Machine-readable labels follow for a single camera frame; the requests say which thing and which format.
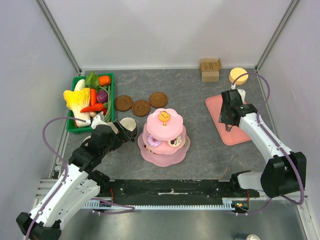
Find black mug white inside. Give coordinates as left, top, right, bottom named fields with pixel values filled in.
left=119, top=117, right=138, bottom=142

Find purple donut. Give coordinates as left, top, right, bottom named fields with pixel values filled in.
left=147, top=134, right=162, bottom=148

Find pink three-tier cake stand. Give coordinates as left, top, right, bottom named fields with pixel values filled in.
left=137, top=108, right=191, bottom=167

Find round biscuit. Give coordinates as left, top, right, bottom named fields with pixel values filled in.
left=158, top=111, right=171, bottom=123

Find white chocolate drizzle donut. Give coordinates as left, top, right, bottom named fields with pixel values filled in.
left=167, top=135, right=183, bottom=148

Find green white cake slice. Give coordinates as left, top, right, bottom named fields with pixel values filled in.
left=183, top=138, right=189, bottom=147

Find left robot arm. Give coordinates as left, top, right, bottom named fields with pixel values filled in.
left=16, top=114, right=138, bottom=240

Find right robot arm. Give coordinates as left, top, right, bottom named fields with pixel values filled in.
left=219, top=89, right=307, bottom=199

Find green mug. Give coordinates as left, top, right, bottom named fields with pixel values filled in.
left=82, top=136, right=91, bottom=146

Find toy green beans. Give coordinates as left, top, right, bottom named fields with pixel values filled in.
left=99, top=85, right=111, bottom=123

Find pink dessert tray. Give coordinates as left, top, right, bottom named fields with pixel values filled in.
left=205, top=95, right=251, bottom=146

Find brown saucer middle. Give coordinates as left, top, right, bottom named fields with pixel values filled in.
left=131, top=100, right=151, bottom=117

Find brown saucer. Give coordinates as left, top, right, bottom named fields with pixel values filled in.
left=131, top=100, right=151, bottom=117
left=114, top=95, right=133, bottom=112
left=149, top=92, right=169, bottom=108

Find brown saucer left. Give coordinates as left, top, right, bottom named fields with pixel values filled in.
left=114, top=95, right=133, bottom=112

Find green vegetable crate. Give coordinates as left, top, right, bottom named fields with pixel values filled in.
left=66, top=73, right=114, bottom=134

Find toy purple onion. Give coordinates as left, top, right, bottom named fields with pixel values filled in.
left=96, top=90, right=109, bottom=104

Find brown saucer right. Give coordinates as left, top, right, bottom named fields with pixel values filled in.
left=149, top=92, right=169, bottom=108

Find toy napa cabbage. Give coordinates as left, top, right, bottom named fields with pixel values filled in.
left=63, top=87, right=91, bottom=128

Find cardboard box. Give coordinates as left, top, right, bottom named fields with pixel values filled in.
left=199, top=58, right=222, bottom=83

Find toy pumpkin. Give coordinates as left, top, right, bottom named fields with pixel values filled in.
left=98, top=75, right=112, bottom=87

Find toy green leaf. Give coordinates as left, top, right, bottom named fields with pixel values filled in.
left=85, top=71, right=99, bottom=89

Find toy white radish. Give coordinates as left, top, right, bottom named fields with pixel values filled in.
left=73, top=79, right=86, bottom=92

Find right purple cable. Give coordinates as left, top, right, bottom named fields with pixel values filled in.
left=229, top=72, right=307, bottom=216

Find purple cable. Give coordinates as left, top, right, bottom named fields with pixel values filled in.
left=24, top=116, right=136, bottom=240
left=229, top=72, right=307, bottom=216

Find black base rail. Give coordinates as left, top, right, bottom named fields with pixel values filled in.
left=98, top=179, right=260, bottom=199

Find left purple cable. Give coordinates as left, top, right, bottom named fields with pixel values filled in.
left=24, top=116, right=136, bottom=240

